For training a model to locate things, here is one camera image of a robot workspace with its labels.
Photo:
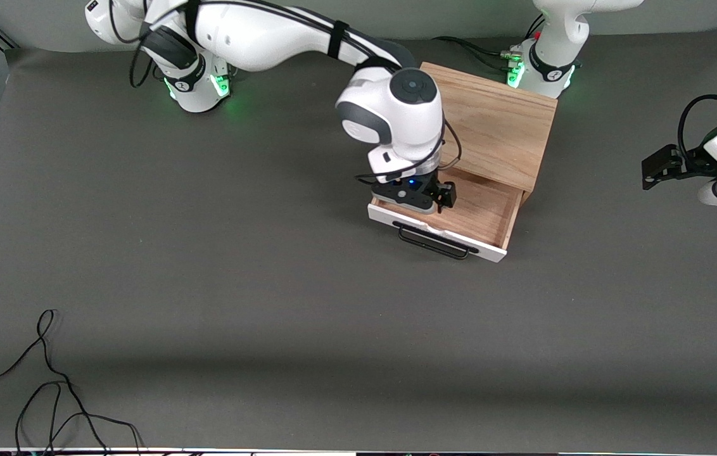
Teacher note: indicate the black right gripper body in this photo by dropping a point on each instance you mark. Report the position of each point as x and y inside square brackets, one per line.
[432, 185]

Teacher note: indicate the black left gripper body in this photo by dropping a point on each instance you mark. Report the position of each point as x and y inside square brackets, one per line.
[695, 163]

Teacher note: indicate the white-fronted wooden drawer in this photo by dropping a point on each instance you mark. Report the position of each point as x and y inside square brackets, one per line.
[479, 218]

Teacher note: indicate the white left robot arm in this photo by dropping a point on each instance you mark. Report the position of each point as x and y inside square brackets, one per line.
[561, 38]

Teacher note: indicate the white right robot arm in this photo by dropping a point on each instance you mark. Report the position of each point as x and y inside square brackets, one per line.
[257, 31]

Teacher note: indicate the light wooden drawer cabinet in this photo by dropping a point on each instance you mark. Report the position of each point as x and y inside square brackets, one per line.
[504, 126]

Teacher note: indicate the dark grey table mat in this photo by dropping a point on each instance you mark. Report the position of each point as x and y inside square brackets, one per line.
[333, 316]

